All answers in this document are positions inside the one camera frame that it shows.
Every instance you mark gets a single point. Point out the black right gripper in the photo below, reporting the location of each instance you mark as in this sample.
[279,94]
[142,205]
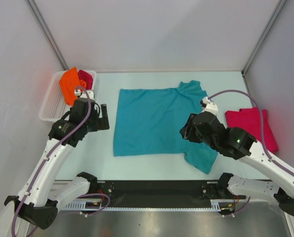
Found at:
[187,131]

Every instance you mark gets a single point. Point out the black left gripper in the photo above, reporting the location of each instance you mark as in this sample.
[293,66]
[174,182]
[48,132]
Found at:
[101,123]

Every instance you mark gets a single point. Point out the teal t shirt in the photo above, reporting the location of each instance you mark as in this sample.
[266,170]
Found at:
[148,122]

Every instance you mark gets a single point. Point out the white perforated plastic basket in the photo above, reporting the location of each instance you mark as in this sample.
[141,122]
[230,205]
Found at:
[54,106]

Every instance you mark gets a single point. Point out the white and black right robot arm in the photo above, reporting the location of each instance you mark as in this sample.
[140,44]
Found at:
[239,145]

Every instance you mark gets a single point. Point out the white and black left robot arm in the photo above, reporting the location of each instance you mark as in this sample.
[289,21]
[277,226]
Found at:
[36,203]

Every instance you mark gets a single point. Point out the folded crimson t shirt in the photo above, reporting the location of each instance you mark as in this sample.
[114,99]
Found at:
[249,120]

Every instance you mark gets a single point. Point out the crimson t shirt in basket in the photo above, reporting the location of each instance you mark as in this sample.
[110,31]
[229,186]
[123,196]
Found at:
[85,79]

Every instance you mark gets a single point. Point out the orange t shirt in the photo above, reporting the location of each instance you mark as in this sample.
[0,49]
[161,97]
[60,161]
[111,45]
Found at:
[68,83]

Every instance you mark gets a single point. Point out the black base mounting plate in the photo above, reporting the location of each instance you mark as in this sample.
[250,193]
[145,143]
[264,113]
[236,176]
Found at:
[164,190]

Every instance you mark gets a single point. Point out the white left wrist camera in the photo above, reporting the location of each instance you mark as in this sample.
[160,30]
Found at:
[84,94]

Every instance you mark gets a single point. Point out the white slotted cable duct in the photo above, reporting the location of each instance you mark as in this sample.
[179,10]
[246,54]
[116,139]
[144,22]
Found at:
[91,206]

